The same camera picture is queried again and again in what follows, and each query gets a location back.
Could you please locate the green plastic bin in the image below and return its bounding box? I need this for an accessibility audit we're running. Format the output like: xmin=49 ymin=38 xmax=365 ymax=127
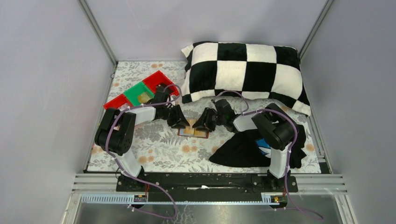
xmin=123 ymin=82 xmax=154 ymax=106

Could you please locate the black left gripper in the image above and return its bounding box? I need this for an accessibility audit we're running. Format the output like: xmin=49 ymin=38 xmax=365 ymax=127
xmin=162 ymin=105 xmax=190 ymax=129

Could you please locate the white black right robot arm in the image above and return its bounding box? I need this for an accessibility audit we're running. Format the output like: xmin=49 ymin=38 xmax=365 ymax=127
xmin=192 ymin=99 xmax=299 ymax=192

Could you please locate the black shirt blue white print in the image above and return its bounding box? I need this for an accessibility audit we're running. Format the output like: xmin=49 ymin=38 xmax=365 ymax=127
xmin=209 ymin=125 xmax=306 ymax=168

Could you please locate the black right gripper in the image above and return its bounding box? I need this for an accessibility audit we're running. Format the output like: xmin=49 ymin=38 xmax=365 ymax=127
xmin=192 ymin=108 xmax=226 ymax=133

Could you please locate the floral patterned table mat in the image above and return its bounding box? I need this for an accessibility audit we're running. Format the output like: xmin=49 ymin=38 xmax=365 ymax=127
xmin=86 ymin=61 xmax=321 ymax=174

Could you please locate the red bin with cards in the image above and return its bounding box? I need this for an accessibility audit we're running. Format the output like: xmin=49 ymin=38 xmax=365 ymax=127
xmin=103 ymin=93 xmax=133 ymax=110

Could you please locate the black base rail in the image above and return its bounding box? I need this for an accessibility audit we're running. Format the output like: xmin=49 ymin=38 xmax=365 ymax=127
xmin=116 ymin=173 xmax=284 ymax=203

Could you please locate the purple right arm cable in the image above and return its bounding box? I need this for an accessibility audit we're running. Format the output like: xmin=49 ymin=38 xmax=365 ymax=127
xmin=212 ymin=90 xmax=324 ymax=221

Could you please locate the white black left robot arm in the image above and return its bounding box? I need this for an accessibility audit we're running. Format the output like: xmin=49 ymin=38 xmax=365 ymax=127
xmin=94 ymin=90 xmax=190 ymax=192

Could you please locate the black white checkered pillow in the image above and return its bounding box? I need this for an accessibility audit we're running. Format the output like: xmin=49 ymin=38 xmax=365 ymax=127
xmin=181 ymin=41 xmax=311 ymax=116

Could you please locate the gold credit card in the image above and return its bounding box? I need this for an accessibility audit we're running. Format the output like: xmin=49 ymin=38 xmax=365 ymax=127
xmin=194 ymin=130 xmax=208 ymax=138

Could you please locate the brown leather card holder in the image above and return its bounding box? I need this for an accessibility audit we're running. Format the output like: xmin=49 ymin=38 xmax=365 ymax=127
xmin=177 ymin=119 xmax=209 ymax=139

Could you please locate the yellow object in green bin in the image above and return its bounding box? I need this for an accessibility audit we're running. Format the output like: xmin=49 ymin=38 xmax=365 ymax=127
xmin=137 ymin=92 xmax=154 ymax=104

